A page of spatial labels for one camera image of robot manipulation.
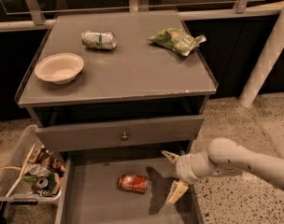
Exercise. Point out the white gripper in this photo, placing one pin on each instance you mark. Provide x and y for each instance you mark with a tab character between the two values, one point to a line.
183	168

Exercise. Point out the red coke can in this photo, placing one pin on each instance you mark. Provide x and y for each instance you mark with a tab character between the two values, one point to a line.
134	183

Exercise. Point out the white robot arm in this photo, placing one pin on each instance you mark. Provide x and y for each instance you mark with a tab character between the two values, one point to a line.
221	158

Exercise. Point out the round metal drawer knob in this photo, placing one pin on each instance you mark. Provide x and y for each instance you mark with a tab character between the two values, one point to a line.
124	136

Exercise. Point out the open grey middle drawer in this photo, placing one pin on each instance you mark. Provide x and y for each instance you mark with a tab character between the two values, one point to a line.
91	194

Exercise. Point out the grey top drawer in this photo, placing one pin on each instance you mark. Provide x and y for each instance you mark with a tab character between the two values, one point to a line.
108	134

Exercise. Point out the grey drawer cabinet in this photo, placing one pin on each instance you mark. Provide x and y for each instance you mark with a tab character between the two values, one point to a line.
135	80

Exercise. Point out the crushed can in bin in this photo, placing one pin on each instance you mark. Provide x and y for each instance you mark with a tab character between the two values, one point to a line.
41	183

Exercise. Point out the green white soda can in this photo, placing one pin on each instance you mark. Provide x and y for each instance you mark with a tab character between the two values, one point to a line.
95	40

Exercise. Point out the crumpled snack wrappers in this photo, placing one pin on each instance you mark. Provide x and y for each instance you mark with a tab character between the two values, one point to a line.
39	163

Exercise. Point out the green chip bag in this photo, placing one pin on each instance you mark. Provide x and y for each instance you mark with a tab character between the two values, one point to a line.
177	40

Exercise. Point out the clear plastic trash bin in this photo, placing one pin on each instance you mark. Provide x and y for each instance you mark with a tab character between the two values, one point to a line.
23	192

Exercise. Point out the white paper bowl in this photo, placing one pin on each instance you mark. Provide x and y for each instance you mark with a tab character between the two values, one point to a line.
59	68

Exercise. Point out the metal railing with glass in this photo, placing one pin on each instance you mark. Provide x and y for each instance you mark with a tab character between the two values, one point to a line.
27	15

